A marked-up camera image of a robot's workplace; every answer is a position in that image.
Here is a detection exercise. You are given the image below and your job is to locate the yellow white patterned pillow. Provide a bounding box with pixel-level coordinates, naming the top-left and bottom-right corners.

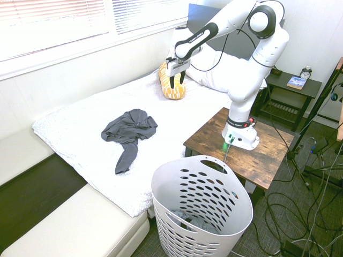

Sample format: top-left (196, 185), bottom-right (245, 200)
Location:
top-left (158, 61), bottom-right (188, 101)

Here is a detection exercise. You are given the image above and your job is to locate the white perforated laundry basket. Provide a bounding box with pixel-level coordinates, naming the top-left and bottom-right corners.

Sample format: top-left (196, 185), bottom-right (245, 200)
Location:
top-left (151, 155), bottom-right (254, 257)

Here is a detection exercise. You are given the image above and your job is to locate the white bed pillow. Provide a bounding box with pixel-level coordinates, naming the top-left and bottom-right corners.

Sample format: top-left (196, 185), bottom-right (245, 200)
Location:
top-left (184, 49), bottom-right (269, 94)

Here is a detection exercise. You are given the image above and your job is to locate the black camera tripod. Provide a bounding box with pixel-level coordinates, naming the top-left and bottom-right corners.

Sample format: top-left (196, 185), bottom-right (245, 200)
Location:
top-left (286, 57), bottom-right (343, 191)

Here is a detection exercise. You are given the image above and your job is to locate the white bench cushion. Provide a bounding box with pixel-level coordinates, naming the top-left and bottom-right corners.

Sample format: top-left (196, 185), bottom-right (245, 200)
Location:
top-left (0, 184), bottom-right (151, 257)
top-left (0, 127), bottom-right (56, 187)

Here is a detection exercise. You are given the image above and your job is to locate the rustic brown wooden table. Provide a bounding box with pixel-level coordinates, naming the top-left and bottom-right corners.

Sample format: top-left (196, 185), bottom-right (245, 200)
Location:
top-left (183, 107), bottom-right (295, 207)

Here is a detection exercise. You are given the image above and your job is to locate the black nightstand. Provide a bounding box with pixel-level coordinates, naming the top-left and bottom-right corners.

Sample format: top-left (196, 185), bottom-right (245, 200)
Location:
top-left (258, 70), bottom-right (323, 132)

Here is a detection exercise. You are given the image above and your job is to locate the black power adapter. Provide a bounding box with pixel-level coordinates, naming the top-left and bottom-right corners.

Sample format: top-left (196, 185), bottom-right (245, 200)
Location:
top-left (280, 239), bottom-right (318, 257)

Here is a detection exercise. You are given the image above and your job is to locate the grey clothes pile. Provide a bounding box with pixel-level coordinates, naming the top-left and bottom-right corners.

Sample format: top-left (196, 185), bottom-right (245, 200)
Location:
top-left (168, 210), bottom-right (223, 236)

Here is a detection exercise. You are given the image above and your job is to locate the white textured bedspread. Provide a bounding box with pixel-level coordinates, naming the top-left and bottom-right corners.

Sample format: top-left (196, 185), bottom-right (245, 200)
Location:
top-left (32, 68), bottom-right (234, 218)

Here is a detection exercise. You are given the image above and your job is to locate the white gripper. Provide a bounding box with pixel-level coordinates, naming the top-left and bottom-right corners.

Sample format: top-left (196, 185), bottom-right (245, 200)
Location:
top-left (165, 59), bottom-right (191, 89)

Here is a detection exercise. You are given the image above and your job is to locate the blue cover book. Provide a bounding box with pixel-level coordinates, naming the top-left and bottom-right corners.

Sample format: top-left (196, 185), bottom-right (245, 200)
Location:
top-left (286, 76), bottom-right (307, 90)

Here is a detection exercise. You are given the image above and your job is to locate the wide white window blind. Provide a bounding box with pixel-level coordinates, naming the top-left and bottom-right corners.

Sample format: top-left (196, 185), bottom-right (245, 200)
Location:
top-left (0, 0), bottom-right (110, 64)

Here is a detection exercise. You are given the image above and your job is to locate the grey garment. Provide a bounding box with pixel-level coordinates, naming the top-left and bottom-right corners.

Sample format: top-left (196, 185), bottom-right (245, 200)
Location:
top-left (101, 108), bottom-right (159, 175)

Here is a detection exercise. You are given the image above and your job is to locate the light wooden panel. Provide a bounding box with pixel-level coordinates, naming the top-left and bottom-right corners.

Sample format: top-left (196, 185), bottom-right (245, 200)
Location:
top-left (336, 57), bottom-right (343, 142)

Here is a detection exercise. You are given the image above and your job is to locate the black twin-bell alarm clock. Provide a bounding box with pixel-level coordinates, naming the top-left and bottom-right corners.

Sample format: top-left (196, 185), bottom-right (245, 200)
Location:
top-left (299, 66), bottom-right (313, 80)

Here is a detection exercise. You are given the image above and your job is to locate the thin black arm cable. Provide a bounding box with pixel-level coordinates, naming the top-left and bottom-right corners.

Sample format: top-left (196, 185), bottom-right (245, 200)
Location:
top-left (190, 5), bottom-right (295, 161)

